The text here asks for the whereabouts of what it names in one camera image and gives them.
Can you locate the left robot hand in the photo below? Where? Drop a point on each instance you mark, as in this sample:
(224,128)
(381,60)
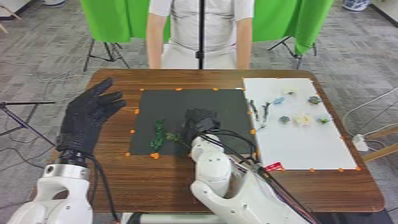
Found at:
(89,113)

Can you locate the dark green flower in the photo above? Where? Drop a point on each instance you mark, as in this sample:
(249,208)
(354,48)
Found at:
(315,99)

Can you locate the dark mat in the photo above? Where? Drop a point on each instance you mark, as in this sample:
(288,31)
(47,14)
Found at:
(178,103)

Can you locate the thin dark green sprig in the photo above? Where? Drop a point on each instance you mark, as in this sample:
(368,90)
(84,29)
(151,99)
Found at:
(253,108)
(265,113)

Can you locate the dark blue flower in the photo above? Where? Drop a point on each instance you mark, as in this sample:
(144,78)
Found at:
(285,119)

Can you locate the black stand pole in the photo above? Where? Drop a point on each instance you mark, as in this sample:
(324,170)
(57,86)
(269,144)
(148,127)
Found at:
(201,33)

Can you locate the white flower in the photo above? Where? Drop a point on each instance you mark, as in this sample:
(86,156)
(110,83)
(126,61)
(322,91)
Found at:
(290,91)

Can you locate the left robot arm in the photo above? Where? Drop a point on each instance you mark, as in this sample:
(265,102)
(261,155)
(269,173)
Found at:
(59,193)

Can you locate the light blue flower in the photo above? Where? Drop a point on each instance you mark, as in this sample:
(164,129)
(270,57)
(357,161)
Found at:
(277,100)

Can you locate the pale grey bar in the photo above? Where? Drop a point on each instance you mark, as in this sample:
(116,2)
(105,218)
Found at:
(178,219)

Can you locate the white power strip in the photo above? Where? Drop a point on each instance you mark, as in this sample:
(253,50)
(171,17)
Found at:
(361,142)

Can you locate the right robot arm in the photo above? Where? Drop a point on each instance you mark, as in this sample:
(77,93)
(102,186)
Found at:
(228,186)

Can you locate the small green sprig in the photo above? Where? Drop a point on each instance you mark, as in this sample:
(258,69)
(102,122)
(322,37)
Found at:
(173,136)

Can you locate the person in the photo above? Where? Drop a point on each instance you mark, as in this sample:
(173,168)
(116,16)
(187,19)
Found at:
(189,30)

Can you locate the blue white vase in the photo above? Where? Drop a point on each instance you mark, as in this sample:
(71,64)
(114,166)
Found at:
(356,4)

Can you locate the tall green sprig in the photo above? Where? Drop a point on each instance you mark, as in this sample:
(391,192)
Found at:
(158,133)

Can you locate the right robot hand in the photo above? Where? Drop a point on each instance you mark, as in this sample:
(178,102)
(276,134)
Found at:
(198,114)

